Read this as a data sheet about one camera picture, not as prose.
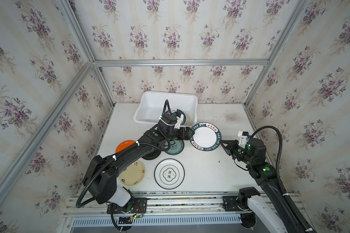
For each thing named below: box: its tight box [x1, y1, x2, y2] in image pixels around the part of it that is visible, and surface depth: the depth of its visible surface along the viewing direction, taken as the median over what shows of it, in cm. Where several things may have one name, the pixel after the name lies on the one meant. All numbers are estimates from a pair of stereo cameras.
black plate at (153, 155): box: [141, 147, 162, 161], surface depth 91 cm
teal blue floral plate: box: [164, 139, 185, 156], surface depth 96 cm
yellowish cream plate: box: [118, 160, 146, 186], surface depth 84 cm
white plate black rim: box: [154, 158, 186, 190], surface depth 85 cm
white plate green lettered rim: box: [189, 122, 222, 152], surface depth 80 cm
